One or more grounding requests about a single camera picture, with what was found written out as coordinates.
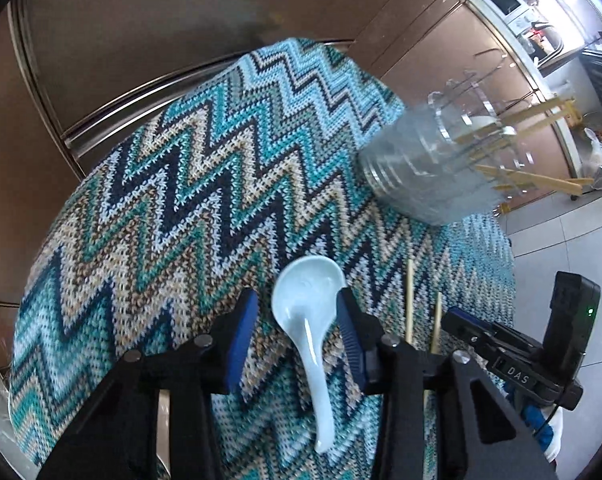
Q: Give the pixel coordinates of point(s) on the set of bamboo chopsticks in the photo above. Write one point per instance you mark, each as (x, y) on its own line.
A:
(531, 178)

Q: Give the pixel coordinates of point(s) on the clear plastic bag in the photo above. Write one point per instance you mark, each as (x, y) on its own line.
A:
(595, 152)

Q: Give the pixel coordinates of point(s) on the white ceramic spoon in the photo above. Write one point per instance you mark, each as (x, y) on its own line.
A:
(306, 290)

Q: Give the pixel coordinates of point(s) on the bamboo chopstick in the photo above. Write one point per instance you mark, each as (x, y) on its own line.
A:
(409, 300)
(437, 320)

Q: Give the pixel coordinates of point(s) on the person's right hand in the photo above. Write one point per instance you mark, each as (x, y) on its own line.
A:
(533, 417)

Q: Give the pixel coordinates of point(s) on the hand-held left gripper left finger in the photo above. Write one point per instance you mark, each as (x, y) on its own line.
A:
(241, 340)

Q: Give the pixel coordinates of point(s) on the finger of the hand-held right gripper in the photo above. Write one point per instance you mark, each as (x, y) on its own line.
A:
(473, 332)

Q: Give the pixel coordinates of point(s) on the zigzag knitted cloth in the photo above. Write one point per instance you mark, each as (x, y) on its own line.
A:
(181, 185)

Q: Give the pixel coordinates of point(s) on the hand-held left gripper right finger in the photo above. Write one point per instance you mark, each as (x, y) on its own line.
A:
(353, 355)

